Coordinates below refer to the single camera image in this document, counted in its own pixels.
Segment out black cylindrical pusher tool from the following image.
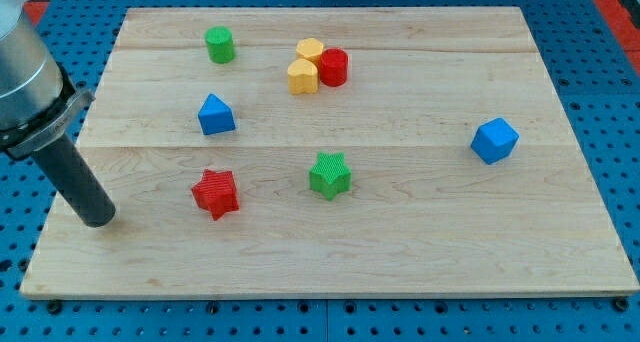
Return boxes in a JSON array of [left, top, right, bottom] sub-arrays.
[[32, 134, 116, 228]]

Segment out red star block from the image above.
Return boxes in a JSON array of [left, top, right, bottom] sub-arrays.
[[191, 169, 240, 221]]

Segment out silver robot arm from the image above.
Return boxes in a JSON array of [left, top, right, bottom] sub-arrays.
[[1, 0, 116, 227]]

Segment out green star block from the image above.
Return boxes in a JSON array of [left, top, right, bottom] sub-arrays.
[[309, 151, 352, 201]]

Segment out blue triangle block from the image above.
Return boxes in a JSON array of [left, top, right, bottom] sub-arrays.
[[197, 94, 236, 135]]

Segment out green cylinder block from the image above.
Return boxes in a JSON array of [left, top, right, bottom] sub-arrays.
[[204, 26, 235, 64]]

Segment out yellow heart block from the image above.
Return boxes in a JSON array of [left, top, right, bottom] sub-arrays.
[[287, 59, 319, 95]]

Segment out wooden board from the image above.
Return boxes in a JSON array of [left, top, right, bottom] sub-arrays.
[[21, 7, 639, 300]]

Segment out yellow hexagon block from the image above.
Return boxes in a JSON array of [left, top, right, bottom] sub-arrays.
[[296, 38, 325, 66]]

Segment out red cylinder block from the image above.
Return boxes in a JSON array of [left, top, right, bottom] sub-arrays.
[[319, 48, 349, 87]]

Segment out blue cube block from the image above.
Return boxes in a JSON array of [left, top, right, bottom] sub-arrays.
[[470, 117, 519, 165]]

